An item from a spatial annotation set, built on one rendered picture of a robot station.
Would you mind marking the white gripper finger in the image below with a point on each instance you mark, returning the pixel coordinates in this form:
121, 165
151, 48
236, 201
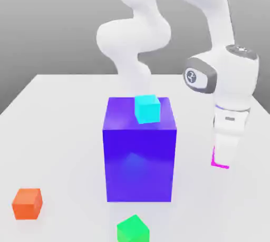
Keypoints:
226, 149

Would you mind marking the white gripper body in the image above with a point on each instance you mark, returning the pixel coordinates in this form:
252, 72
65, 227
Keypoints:
230, 125

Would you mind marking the small magenta cube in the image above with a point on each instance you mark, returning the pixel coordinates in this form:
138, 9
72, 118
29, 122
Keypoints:
213, 161

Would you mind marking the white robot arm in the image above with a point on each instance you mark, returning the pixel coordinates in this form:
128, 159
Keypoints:
135, 35

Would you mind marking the small cyan cube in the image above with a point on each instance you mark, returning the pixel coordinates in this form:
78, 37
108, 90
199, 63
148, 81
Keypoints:
147, 110

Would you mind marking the small green cube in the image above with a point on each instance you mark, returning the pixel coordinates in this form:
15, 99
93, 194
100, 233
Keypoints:
132, 230

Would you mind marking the small orange cube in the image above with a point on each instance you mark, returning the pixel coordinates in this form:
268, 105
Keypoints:
26, 205

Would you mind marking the large blue box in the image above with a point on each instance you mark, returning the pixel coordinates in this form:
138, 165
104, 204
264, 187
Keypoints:
139, 166

